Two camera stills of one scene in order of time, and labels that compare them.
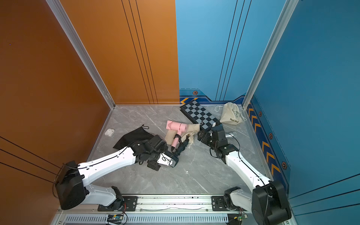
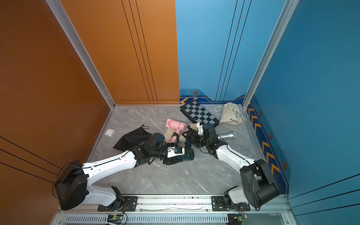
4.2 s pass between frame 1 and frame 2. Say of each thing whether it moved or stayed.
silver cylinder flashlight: stayed
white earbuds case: stayed
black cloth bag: stayed
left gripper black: moved
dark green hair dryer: moved
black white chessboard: stayed
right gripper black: moved
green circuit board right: stayed
